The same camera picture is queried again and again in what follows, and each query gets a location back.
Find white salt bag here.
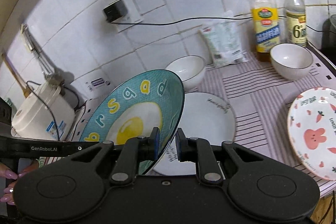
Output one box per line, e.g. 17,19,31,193
199,10,248,67

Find white wall socket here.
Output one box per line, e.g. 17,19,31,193
103,0,143,32

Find dark cooking pot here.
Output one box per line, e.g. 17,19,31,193
321,14,336,50

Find white ribbed bowl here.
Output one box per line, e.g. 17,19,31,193
270,43,314,81

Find left hand with pink nails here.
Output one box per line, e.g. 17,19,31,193
1,159,39,205

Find striped table mat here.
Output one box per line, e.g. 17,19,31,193
39,48,336,198

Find hanging metal utensils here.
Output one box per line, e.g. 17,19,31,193
20,24,66,96

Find white plate with black rim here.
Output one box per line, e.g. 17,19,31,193
154,92,236,176

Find white bowl dark rim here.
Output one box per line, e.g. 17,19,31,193
166,55,206,92

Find teal egg pattern plate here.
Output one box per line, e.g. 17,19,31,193
80,69,185,158

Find white vinegar bottle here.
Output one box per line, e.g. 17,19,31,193
284,0,307,47

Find black power adapter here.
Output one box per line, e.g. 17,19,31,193
103,0,128,23

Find white rice cooker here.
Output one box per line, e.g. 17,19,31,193
12,83,75,141

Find yellow label cooking wine bottle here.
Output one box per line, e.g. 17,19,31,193
250,0,281,62

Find pink bunny pattern plate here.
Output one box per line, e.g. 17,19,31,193
287,87,336,181

